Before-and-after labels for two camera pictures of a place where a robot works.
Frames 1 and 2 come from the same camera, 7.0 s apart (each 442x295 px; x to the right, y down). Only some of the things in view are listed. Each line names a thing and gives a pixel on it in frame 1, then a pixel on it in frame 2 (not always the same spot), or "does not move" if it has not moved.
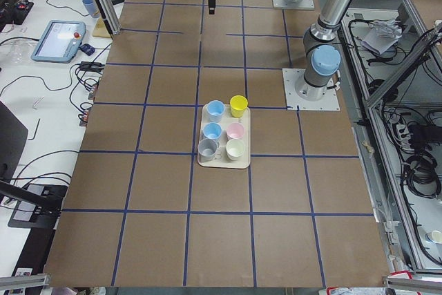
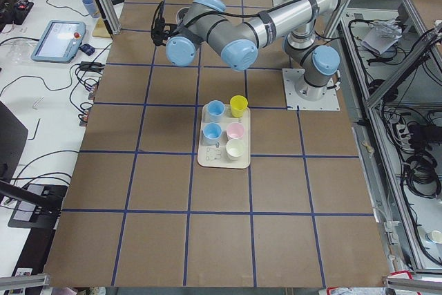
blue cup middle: x=212 y=130 does not move
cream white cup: x=235 y=148 does not move
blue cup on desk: x=91 y=6 does not move
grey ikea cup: x=206 y=150 → x=180 y=16
